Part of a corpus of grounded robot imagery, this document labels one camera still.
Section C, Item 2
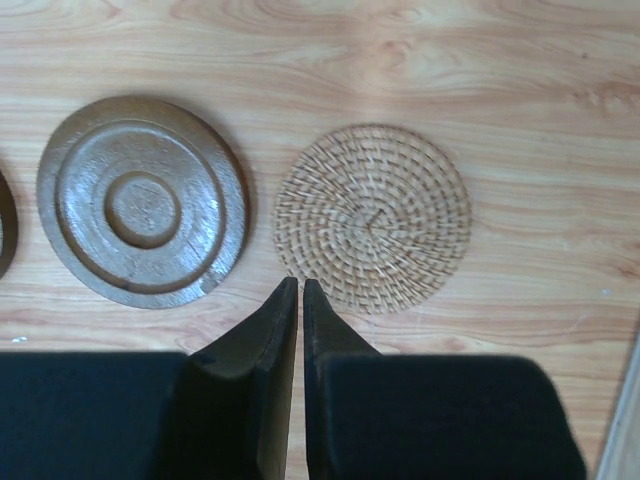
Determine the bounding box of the brown wooden coaster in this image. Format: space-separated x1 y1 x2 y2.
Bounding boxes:
36 95 250 309
0 174 19 278

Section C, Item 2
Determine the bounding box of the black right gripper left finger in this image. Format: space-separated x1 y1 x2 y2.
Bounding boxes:
1 277 297 479

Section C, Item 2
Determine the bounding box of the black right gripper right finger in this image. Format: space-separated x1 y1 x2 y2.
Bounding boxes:
303 280 586 479

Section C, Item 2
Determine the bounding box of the woven rattan coaster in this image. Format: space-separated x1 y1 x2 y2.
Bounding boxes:
272 124 472 314

